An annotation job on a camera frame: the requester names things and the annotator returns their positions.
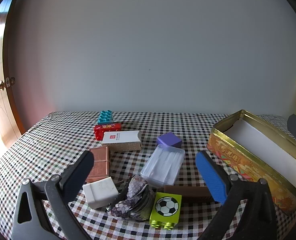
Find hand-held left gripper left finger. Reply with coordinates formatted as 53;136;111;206
11;150;95;240

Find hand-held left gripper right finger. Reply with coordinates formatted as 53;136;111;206
195;150;278;240

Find copper brown box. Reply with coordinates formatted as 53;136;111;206
85;146;111;183

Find small white box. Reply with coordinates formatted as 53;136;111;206
82;176;119;210

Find gold tin box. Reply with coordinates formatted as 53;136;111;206
207;109;296;215

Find red building block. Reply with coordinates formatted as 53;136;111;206
94;122;122;140

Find clear plastic box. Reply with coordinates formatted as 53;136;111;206
140;144;185;188

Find white and cork box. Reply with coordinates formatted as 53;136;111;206
101;131;142;152

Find green soccer ball block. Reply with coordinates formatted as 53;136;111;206
149;192;183;230

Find purple square box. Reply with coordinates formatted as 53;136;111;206
156;132;183;148

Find teal building block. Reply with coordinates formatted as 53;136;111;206
97;110;113;125

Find white paper liner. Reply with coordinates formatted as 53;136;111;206
224;118;296;190

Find checkered tablecloth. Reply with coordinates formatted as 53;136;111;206
0;111;296;240

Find brown wooden door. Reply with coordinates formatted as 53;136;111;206
0;0;27;160

